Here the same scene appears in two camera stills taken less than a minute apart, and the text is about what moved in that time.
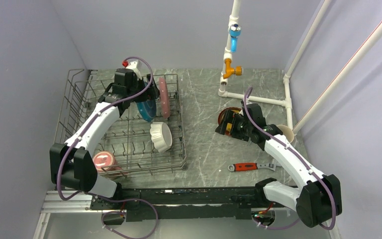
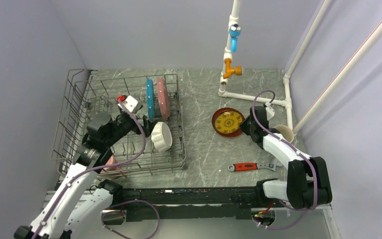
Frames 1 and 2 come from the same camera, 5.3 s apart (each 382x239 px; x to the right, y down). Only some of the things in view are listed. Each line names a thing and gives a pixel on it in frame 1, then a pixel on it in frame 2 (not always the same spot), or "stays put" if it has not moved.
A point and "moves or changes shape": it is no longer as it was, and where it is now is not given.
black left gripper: (150, 93) -> (148, 125)
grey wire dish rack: (142, 139) stays put
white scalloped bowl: (161, 135) stays put
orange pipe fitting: (238, 70) stays put
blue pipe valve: (235, 32) stays put
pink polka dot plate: (164, 97) stays put
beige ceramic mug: (287, 132) stays put
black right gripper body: (240, 128) -> (247, 126)
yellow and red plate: (229, 126) moves or changes shape
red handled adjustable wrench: (249, 166) stays put
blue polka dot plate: (147, 109) moves or changes shape
